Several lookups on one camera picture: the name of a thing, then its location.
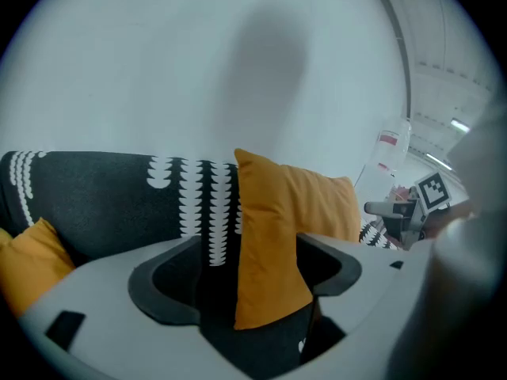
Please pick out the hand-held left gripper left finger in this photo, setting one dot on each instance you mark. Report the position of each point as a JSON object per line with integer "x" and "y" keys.
{"x": 111, "y": 291}

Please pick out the black white patterned sofa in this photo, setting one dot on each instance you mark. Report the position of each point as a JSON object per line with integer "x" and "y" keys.
{"x": 99, "y": 196}

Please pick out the ceiling strip light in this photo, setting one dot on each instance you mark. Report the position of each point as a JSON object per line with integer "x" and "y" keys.
{"x": 459, "y": 125}
{"x": 437, "y": 160}

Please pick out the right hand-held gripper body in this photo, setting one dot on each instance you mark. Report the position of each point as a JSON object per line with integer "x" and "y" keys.
{"x": 433, "y": 192}

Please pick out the white cabinet with red label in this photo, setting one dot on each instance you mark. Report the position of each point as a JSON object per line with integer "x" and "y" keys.
{"x": 390, "y": 153}

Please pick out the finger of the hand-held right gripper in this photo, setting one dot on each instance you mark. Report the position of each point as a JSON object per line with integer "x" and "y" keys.
{"x": 380, "y": 208}

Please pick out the pink cloth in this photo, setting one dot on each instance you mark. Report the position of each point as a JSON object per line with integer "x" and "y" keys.
{"x": 400, "y": 193}

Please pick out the person's right forearm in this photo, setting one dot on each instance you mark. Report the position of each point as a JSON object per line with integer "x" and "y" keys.
{"x": 447, "y": 218}

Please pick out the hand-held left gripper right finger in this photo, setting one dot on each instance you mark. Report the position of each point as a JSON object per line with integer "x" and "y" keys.
{"x": 376, "y": 291}

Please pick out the large orange pillow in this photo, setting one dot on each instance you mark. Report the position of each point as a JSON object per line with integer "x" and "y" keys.
{"x": 31, "y": 259}

